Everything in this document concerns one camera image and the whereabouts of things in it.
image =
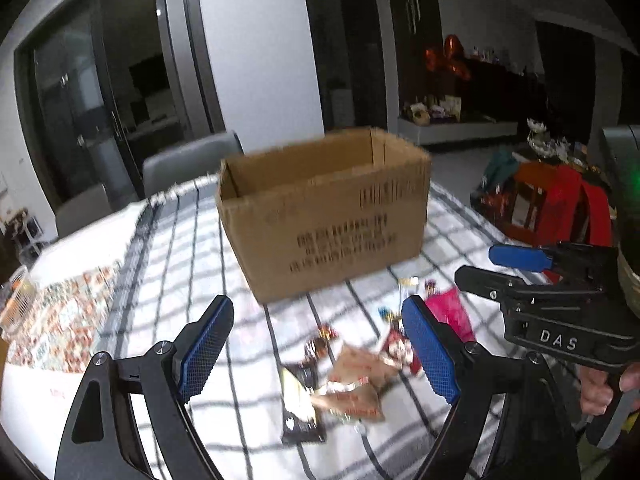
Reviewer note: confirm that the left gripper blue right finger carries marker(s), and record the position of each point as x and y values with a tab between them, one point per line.
534	439

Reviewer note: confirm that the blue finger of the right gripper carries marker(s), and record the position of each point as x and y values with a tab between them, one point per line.
489	285
533	259

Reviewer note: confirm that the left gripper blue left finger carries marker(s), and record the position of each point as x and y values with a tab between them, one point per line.
101	439

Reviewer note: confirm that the black gold snack bar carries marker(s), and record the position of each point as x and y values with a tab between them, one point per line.
301	422

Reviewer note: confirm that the person's right hand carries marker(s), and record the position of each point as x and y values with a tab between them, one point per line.
595	393

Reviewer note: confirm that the white chocolate bar wrapper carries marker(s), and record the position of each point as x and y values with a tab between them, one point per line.
412	283

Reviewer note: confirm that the floral patterned placemat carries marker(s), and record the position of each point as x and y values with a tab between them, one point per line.
61	331

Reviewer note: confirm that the blue gold wrapped candy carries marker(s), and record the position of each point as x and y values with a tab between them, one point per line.
390	317

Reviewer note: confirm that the red white snack packet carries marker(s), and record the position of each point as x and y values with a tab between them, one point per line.
397	347

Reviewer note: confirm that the clear plastic food container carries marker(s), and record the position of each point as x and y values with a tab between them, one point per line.
18	295

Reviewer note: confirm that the tan snack packet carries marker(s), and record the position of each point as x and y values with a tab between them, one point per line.
355	364
356	400

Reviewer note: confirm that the white low cabinet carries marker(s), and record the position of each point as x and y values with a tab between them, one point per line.
454	132

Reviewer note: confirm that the checkered white black tablecloth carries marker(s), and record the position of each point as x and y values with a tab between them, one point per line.
178	259

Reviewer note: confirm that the red brown wrapped candy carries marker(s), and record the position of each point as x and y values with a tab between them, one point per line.
317	347

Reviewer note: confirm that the brown cardboard box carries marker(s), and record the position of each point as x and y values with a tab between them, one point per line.
310	215

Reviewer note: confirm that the red heart balloons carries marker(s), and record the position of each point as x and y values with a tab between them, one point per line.
448	58

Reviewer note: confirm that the grey chair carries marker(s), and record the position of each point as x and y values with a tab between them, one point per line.
82	210
188	161

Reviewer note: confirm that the glass door cabinet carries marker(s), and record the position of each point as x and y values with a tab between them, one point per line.
68	110

